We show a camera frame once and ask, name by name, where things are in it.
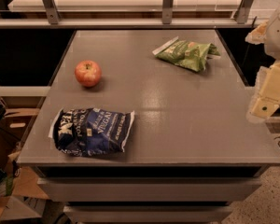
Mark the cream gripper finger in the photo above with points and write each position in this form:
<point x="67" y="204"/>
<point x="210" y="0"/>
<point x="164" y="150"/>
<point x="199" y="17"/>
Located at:
<point x="266" y="98"/>

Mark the green jalapeno chip bag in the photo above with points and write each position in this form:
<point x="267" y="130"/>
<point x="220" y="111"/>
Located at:
<point x="186" y="54"/>

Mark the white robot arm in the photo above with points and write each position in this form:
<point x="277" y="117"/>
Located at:
<point x="268" y="34"/>

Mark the blue chip bag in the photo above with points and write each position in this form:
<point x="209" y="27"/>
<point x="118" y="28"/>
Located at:
<point x="90" y="132"/>

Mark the upper grey drawer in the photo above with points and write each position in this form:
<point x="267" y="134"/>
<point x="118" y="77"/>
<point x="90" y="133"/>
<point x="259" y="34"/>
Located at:
<point x="148" y="189"/>

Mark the grey drawer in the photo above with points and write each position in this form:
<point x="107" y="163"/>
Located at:
<point x="148" y="189"/>
<point x="146" y="214"/>

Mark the red apple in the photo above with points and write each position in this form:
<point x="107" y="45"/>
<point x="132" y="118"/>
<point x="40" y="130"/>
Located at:
<point x="88" y="73"/>

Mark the lower grey drawer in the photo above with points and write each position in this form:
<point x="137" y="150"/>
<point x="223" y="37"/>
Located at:
<point x="146" y="214"/>

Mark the brown cardboard box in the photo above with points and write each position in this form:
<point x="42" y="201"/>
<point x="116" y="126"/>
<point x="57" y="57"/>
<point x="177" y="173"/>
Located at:
<point x="20" y="197"/>

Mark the metal railing frame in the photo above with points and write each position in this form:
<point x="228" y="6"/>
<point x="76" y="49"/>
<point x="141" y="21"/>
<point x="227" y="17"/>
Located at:
<point x="131" y="14"/>

